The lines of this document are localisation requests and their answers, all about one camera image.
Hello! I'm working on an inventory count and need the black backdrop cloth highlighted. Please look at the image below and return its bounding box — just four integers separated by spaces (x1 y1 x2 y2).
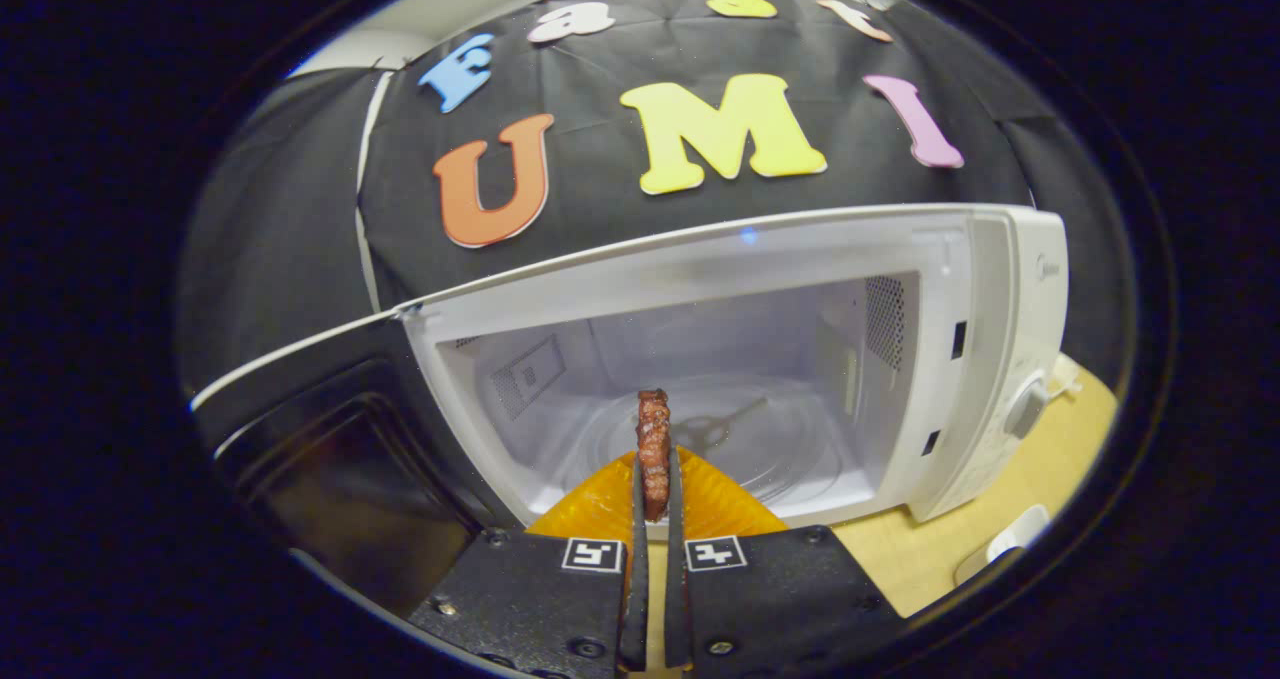
180 0 1136 400

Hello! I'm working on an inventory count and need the white microwave oven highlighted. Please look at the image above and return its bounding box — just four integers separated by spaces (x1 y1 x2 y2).
190 204 1071 620

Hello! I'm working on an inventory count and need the glass turntable plate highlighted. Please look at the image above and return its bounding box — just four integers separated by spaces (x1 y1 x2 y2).
590 374 851 508

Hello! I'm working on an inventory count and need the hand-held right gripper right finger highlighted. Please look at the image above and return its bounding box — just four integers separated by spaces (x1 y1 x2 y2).
664 446 907 679

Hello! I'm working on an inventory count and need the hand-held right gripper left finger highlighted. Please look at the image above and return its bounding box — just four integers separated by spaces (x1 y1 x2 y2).
408 449 650 679

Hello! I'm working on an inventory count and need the reddish brown meat piece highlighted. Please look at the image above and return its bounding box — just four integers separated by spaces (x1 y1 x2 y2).
637 389 673 522

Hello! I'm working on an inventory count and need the white rectangular dish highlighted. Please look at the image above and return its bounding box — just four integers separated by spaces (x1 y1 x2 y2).
955 504 1051 585

